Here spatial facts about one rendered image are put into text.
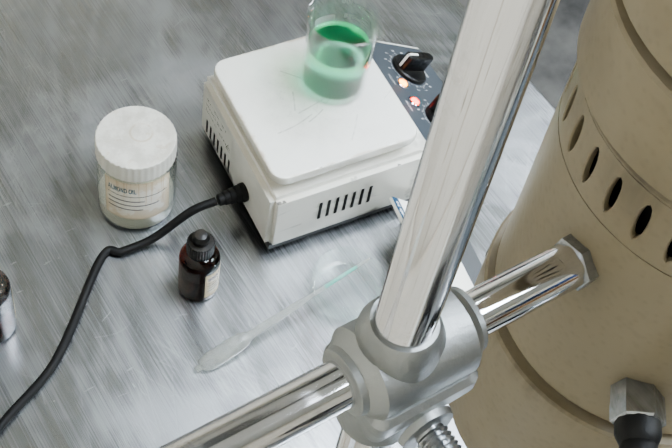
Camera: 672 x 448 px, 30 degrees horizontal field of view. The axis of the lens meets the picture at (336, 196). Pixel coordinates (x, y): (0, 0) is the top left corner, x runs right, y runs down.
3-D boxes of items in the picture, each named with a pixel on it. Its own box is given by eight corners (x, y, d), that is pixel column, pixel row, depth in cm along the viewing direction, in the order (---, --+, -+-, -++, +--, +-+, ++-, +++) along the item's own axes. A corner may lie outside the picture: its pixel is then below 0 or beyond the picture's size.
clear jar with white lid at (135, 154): (95, 170, 97) (92, 105, 91) (173, 167, 98) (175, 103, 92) (98, 234, 94) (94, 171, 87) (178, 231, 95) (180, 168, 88)
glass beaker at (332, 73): (282, 87, 93) (292, 12, 87) (323, 47, 96) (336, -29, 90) (347, 128, 92) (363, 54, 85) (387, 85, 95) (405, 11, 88)
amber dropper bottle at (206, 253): (176, 301, 91) (178, 249, 86) (178, 267, 93) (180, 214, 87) (217, 304, 92) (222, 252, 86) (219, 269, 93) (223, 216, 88)
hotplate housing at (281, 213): (412, 65, 108) (429, 0, 101) (488, 180, 101) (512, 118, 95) (172, 138, 100) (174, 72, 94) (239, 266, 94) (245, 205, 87)
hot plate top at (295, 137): (348, 30, 98) (350, 22, 98) (421, 142, 93) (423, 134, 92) (208, 70, 94) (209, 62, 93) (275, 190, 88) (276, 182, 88)
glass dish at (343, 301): (355, 250, 96) (359, 234, 94) (395, 304, 93) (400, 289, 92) (295, 280, 94) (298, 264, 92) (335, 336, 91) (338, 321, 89)
